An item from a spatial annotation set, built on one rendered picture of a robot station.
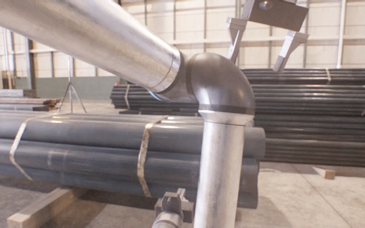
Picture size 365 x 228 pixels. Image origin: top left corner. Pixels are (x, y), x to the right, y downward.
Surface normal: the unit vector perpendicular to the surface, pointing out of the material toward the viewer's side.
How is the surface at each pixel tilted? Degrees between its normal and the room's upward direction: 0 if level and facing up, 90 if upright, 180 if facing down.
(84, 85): 90
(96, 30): 111
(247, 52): 90
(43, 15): 128
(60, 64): 90
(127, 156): 41
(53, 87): 90
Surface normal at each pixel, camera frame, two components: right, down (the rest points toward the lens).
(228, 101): -0.14, -0.03
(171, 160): -0.12, -0.66
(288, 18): 0.08, 0.52
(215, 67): -0.21, -0.40
